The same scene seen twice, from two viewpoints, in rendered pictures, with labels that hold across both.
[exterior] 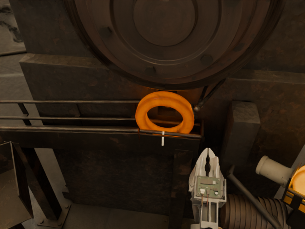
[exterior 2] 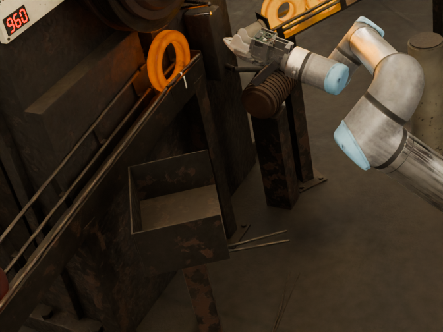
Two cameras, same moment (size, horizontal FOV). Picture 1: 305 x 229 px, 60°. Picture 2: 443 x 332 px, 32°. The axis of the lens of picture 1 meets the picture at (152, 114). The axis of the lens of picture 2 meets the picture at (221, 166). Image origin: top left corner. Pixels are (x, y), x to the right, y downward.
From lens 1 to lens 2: 1.86 m
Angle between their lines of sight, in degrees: 48
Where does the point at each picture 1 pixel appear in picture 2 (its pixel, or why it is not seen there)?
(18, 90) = not seen: outside the picture
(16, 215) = (206, 195)
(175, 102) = (173, 33)
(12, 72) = not seen: outside the picture
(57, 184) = not seen: outside the picture
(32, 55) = (35, 105)
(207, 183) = (260, 35)
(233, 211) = (262, 88)
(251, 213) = (270, 78)
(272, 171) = (252, 31)
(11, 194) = (177, 204)
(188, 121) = (186, 47)
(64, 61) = (68, 82)
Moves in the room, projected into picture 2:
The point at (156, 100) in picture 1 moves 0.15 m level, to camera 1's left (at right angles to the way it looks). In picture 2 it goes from (163, 42) to (142, 69)
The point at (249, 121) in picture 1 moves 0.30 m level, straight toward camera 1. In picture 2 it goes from (214, 10) to (285, 31)
